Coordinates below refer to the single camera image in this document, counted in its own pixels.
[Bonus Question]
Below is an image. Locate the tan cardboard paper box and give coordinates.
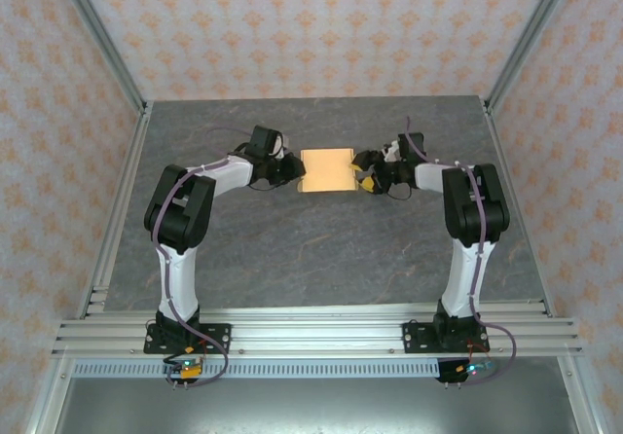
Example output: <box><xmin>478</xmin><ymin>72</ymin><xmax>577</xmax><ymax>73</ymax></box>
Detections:
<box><xmin>297</xmin><ymin>147</ymin><xmax>359</xmax><ymax>195</ymax></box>

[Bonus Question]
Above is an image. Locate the aluminium mounting beam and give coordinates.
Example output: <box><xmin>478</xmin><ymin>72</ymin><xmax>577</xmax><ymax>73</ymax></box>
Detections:
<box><xmin>51</xmin><ymin>307</ymin><xmax>585</xmax><ymax>357</ymax></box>

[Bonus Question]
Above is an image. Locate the green-lit connector circuit board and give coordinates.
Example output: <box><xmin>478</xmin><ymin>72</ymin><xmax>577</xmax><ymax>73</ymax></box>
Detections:
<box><xmin>457</xmin><ymin>360</ymin><xmax>495</xmax><ymax>378</ymax></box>

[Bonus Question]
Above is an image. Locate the yellow connector circuit board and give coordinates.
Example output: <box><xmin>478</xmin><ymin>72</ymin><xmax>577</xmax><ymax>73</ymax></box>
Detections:
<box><xmin>163</xmin><ymin>355</ymin><xmax>203</xmax><ymax>381</ymax></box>

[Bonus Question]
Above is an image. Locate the grey metal sheet panel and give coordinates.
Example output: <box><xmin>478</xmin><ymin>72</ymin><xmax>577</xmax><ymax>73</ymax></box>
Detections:
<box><xmin>51</xmin><ymin>378</ymin><xmax>583</xmax><ymax>434</ymax></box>

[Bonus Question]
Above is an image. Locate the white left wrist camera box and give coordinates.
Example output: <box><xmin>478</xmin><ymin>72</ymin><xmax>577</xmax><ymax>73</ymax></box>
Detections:
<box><xmin>271</xmin><ymin>133</ymin><xmax>292</xmax><ymax>159</ymax></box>

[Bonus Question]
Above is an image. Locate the aluminium table side rail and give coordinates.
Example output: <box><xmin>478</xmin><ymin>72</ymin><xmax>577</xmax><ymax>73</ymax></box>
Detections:
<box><xmin>75</xmin><ymin>102</ymin><xmax>155</xmax><ymax>321</ymax></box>
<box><xmin>481</xmin><ymin>97</ymin><xmax>556</xmax><ymax>318</ymax></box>

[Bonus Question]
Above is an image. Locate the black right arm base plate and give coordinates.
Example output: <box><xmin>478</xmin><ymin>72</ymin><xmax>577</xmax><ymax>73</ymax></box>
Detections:
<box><xmin>402</xmin><ymin>321</ymin><xmax>491</xmax><ymax>355</ymax></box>

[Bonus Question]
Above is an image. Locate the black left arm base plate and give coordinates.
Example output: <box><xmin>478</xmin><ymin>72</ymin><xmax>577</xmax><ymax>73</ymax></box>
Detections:
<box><xmin>143</xmin><ymin>323</ymin><xmax>233</xmax><ymax>355</ymax></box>

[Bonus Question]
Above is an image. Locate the grey slotted cable duct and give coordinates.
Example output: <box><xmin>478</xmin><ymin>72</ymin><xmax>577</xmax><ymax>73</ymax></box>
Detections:
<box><xmin>72</xmin><ymin>360</ymin><xmax>493</xmax><ymax>380</ymax></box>

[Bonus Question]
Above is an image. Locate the aluminium frame post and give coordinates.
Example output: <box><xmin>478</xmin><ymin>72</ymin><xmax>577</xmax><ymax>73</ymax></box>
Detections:
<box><xmin>51</xmin><ymin>0</ymin><xmax>150</xmax><ymax>114</ymax></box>
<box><xmin>484</xmin><ymin>0</ymin><xmax>580</xmax><ymax>114</ymax></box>

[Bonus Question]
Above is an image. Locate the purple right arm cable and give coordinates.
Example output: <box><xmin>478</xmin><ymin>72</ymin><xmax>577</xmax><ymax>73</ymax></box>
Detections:
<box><xmin>405</xmin><ymin>115</ymin><xmax>518</xmax><ymax>387</ymax></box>

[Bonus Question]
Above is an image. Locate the aluminium frame leg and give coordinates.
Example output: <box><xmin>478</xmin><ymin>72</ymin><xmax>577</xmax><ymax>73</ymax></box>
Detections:
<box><xmin>557</xmin><ymin>355</ymin><xmax>603</xmax><ymax>434</ymax></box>
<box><xmin>23</xmin><ymin>355</ymin><xmax>74</xmax><ymax>434</ymax></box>

